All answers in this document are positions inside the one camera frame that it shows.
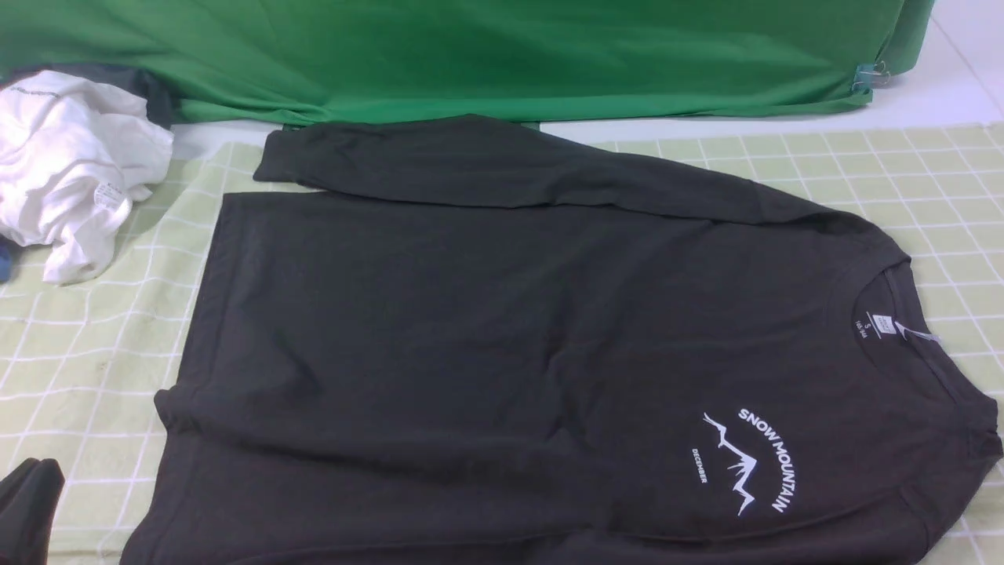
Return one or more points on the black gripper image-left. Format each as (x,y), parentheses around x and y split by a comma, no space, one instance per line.
(29,497)

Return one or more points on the dark gray long-sleeve shirt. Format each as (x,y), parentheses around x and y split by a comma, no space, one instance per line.
(474,343)

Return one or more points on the crumpled white shirt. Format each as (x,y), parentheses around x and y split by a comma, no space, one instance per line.
(75,156)

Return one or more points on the green checkered tablecloth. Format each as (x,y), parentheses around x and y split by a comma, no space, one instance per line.
(80,364)

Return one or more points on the blue object at left edge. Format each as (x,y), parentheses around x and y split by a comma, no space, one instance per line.
(6,261)

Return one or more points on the dark gray garment behind pile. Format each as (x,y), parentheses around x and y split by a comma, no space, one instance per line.
(138,81)

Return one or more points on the green backdrop cloth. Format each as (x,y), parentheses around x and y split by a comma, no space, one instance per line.
(305,62)

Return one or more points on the metal binder clip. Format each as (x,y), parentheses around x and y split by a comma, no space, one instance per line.
(871,76)

